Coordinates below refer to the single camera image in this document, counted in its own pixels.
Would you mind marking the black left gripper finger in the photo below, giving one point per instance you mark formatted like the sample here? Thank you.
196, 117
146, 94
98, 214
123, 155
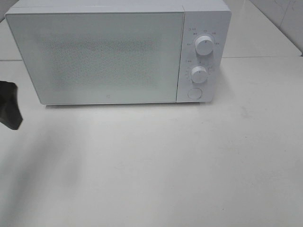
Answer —
10, 114

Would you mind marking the upper white power knob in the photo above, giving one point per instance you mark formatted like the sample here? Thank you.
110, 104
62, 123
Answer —
204, 45

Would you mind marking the white microwave door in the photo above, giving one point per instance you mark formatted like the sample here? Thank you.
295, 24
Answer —
100, 58

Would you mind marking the round white door button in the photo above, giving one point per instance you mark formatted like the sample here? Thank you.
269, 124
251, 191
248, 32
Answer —
195, 93

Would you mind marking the white microwave oven body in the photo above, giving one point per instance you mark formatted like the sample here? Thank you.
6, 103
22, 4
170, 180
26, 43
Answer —
211, 17

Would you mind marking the white timer knob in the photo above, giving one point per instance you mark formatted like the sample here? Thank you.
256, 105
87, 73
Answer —
199, 75

